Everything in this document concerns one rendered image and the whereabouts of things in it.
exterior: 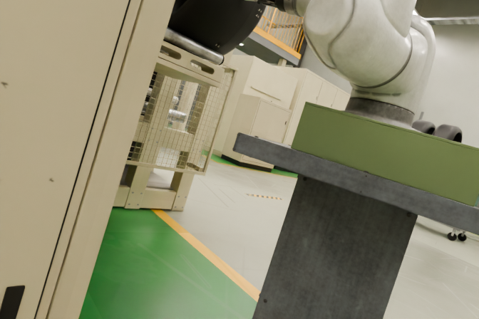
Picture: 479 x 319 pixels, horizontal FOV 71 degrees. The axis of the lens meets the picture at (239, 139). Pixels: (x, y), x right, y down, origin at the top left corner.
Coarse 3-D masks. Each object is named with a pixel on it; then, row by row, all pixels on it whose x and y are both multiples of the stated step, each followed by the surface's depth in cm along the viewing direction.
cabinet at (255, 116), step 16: (240, 96) 610; (256, 96) 581; (240, 112) 602; (256, 112) 575; (272, 112) 600; (288, 112) 627; (240, 128) 593; (256, 128) 583; (272, 128) 610; (224, 144) 617; (240, 160) 578; (256, 160) 602
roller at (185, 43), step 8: (168, 32) 118; (176, 32) 120; (168, 40) 120; (176, 40) 121; (184, 40) 122; (192, 40) 126; (184, 48) 126; (192, 48) 126; (200, 48) 128; (208, 48) 131; (200, 56) 132; (208, 56) 132; (216, 56) 134
